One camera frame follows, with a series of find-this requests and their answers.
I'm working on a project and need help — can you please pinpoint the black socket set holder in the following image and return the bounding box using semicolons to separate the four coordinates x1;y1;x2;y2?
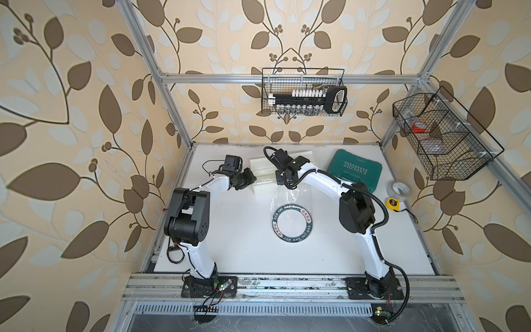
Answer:
267;86;348;116

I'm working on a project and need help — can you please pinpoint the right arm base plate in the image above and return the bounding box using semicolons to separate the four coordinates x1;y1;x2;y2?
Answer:
344;277;405;300

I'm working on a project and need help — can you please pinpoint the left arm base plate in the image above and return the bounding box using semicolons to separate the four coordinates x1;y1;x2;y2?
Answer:
181;275;239;299

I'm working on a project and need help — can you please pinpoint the red item in basket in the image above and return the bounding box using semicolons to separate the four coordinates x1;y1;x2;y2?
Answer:
412;121;428;134

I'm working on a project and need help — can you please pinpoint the rear black wire basket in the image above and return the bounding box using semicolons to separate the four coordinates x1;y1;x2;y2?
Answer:
261;67;348;117

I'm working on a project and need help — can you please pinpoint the white plate green rim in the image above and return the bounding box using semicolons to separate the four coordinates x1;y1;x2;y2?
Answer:
272;203;313;243

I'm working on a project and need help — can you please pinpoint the right black wire basket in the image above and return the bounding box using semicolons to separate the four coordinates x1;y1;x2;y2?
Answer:
393;86;505;181

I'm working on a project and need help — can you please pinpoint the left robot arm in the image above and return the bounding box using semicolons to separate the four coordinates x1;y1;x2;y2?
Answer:
163;155;257;280

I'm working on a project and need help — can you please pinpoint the yellow tape measure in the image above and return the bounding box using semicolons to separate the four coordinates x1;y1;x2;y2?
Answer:
386;198;400;212

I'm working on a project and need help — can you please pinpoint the black wire basket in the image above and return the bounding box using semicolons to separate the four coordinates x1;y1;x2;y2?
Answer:
393;86;505;181
261;67;348;117

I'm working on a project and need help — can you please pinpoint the clear tape roll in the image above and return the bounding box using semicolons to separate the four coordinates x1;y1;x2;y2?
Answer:
387;181;412;202

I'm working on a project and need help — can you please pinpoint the black corrugated cable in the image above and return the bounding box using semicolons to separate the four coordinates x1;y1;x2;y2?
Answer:
263;146;411;325

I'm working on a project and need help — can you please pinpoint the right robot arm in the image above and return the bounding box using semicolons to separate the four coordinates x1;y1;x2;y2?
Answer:
264;146;391;281

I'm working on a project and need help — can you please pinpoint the green tool case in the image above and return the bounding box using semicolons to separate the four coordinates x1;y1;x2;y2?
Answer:
326;149;382;193

